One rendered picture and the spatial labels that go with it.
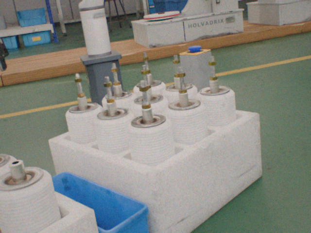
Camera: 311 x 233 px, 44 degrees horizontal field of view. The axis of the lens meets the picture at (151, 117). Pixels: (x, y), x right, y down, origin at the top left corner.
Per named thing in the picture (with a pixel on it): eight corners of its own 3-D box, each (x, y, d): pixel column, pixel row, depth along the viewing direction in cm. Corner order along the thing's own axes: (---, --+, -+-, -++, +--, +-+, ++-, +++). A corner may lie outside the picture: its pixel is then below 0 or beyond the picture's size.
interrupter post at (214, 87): (211, 94, 95) (210, 81, 94) (209, 91, 97) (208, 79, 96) (220, 92, 95) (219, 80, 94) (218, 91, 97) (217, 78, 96)
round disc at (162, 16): (140, 21, 333) (139, 14, 331) (173, 16, 339) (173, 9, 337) (148, 23, 305) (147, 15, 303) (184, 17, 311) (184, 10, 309)
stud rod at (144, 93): (150, 114, 80) (146, 80, 78) (147, 116, 80) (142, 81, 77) (147, 114, 81) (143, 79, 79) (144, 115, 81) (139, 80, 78)
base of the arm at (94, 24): (87, 55, 152) (78, 11, 146) (110, 51, 153) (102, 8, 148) (89, 58, 143) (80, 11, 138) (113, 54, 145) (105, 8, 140)
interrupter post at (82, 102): (80, 111, 96) (77, 99, 95) (77, 109, 98) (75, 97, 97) (89, 109, 97) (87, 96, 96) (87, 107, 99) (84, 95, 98)
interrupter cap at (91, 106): (72, 116, 93) (72, 113, 93) (66, 109, 100) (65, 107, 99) (102, 109, 95) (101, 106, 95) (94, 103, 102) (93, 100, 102)
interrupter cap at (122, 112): (126, 119, 85) (126, 116, 85) (93, 122, 86) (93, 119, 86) (131, 108, 92) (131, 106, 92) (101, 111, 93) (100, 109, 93)
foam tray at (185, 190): (61, 199, 106) (47, 139, 100) (159, 148, 131) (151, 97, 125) (164, 254, 79) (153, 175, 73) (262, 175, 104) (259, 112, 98)
